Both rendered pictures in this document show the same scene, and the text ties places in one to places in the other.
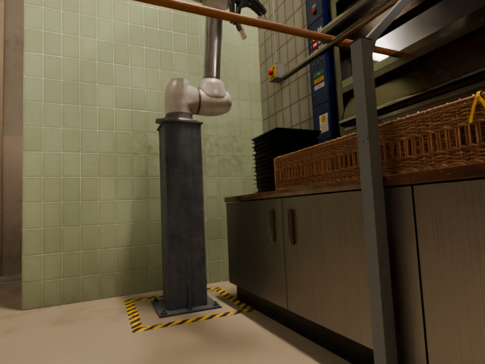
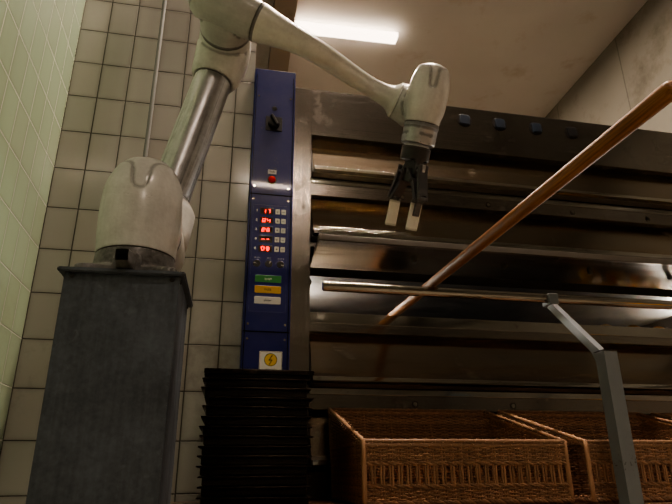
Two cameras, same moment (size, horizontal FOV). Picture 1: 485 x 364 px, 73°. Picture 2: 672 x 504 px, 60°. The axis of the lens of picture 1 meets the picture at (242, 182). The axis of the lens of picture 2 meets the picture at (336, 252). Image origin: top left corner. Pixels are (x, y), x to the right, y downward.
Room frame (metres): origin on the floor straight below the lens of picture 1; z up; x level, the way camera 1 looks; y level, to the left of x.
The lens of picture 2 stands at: (1.20, 1.31, 0.66)
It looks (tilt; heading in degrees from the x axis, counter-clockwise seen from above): 21 degrees up; 284
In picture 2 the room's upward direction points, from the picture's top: straight up
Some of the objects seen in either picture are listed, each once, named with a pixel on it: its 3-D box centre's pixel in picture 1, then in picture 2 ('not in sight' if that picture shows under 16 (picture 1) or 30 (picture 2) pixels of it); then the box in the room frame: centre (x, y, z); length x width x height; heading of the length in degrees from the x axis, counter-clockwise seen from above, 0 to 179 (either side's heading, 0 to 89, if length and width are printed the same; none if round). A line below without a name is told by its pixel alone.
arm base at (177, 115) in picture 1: (175, 120); (132, 269); (1.84, 0.37, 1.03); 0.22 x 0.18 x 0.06; 113
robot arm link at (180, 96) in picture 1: (180, 97); (142, 211); (1.85, 0.34, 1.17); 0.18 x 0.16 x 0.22; 116
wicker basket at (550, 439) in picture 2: (356, 152); (435, 449); (1.34, -0.47, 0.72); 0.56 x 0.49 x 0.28; 25
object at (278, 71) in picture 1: (276, 73); not in sight; (2.28, -0.28, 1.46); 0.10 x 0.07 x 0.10; 25
